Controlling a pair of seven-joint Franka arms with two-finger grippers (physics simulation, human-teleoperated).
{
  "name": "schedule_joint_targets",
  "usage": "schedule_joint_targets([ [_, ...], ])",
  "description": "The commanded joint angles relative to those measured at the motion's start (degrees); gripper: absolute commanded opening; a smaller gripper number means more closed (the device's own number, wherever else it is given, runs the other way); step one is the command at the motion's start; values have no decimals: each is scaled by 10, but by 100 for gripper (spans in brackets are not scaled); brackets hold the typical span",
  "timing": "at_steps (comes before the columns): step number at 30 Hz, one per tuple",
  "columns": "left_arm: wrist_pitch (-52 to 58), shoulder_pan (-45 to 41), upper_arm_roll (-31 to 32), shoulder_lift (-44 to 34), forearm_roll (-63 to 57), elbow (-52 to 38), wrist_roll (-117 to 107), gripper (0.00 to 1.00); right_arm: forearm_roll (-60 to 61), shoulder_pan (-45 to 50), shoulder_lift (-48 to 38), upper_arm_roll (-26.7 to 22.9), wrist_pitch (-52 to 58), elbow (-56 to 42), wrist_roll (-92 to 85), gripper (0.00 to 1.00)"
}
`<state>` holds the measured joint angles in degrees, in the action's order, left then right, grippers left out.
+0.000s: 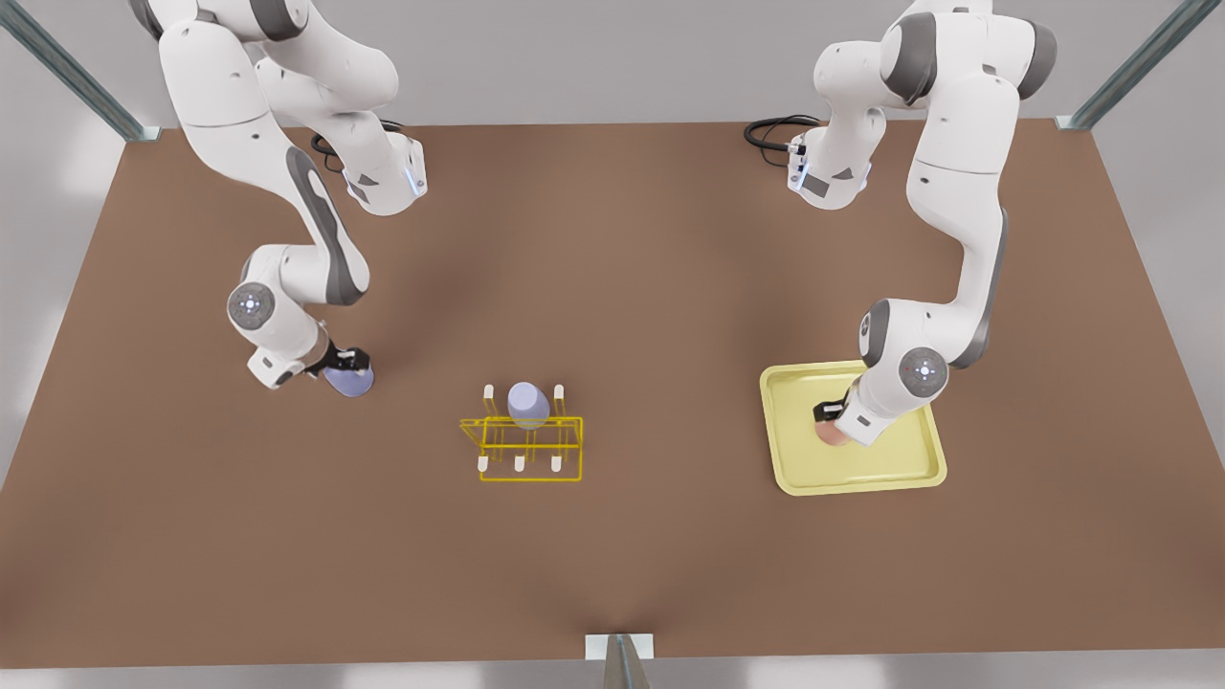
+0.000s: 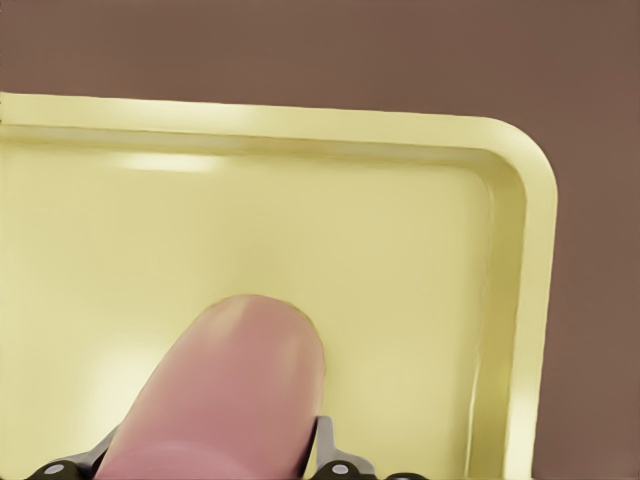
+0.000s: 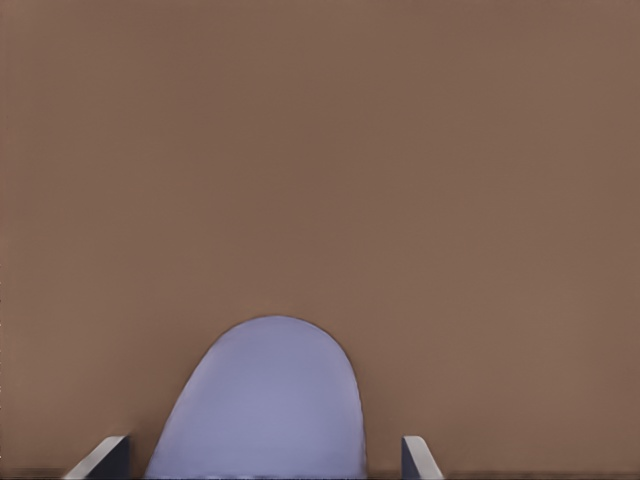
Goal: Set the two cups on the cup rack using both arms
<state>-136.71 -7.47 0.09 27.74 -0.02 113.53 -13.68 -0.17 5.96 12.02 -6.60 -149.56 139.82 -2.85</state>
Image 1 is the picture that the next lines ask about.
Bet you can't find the silver frame post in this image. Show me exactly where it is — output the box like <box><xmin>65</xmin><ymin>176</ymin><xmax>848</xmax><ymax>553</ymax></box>
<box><xmin>585</xmin><ymin>633</ymin><xmax>657</xmax><ymax>689</ymax></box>
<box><xmin>1056</xmin><ymin>0</ymin><xmax>1225</xmax><ymax>131</ymax></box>
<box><xmin>0</xmin><ymin>0</ymin><xmax>160</xmax><ymax>144</ymax></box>

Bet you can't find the black cable loop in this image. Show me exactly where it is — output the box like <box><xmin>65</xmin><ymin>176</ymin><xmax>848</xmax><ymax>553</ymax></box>
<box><xmin>744</xmin><ymin>115</ymin><xmax>826</xmax><ymax>154</ymax></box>
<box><xmin>310</xmin><ymin>119</ymin><xmax>407</xmax><ymax>175</ymax></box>

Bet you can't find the pale yellow tray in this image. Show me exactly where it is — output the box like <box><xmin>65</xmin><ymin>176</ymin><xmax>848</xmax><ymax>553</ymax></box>
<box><xmin>760</xmin><ymin>360</ymin><xmax>948</xmax><ymax>497</ymax></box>

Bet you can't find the yellow wire cup rack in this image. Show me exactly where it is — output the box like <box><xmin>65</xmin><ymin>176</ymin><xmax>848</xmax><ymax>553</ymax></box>
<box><xmin>459</xmin><ymin>384</ymin><xmax>585</xmax><ymax>483</ymax></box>

